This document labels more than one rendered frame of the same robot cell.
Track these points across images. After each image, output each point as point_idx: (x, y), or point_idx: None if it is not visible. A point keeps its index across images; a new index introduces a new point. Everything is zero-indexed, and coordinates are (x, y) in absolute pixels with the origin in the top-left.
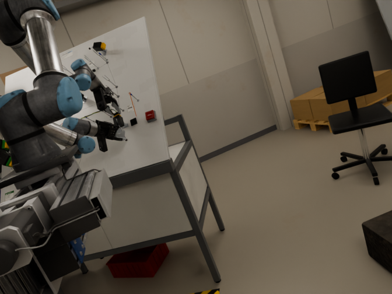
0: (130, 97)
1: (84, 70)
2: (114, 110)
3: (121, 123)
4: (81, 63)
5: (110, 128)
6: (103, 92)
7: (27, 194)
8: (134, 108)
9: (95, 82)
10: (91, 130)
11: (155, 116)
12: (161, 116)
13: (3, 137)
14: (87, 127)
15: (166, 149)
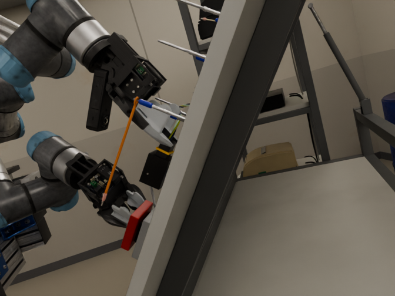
0: (127, 122)
1: (15, 31)
2: (175, 126)
3: (143, 181)
4: (29, 3)
5: (83, 191)
6: (111, 77)
7: None
8: (111, 171)
9: (72, 53)
10: (56, 176)
11: (134, 246)
12: (133, 272)
13: None
14: (47, 168)
15: None
